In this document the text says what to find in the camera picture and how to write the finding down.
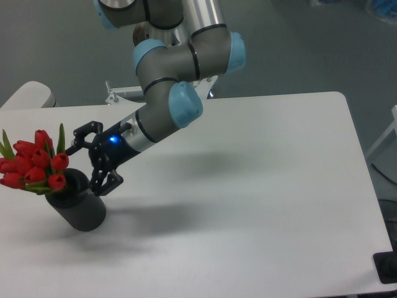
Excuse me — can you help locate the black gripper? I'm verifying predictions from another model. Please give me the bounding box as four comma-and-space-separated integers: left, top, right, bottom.
65, 120, 140, 196

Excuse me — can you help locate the red tulip bouquet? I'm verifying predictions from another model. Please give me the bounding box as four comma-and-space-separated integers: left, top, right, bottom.
1, 124, 71, 196

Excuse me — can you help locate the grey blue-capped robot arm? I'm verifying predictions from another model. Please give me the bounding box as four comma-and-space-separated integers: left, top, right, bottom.
67, 1, 246, 196

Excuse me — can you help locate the dark grey ribbed vase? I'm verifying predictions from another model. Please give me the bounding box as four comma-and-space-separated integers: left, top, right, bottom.
45, 168, 106, 232

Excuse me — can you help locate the white furniture at right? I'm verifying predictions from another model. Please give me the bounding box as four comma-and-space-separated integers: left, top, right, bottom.
365, 106, 396, 161

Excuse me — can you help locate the black box at table edge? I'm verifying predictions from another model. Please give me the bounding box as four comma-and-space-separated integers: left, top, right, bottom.
373, 251, 396, 284

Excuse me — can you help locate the blue item in clear bag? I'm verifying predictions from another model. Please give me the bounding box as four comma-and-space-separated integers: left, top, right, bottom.
365, 0, 396, 24

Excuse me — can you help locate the black cable on floor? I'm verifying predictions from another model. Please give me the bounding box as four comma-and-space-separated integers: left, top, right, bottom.
372, 164, 397, 184

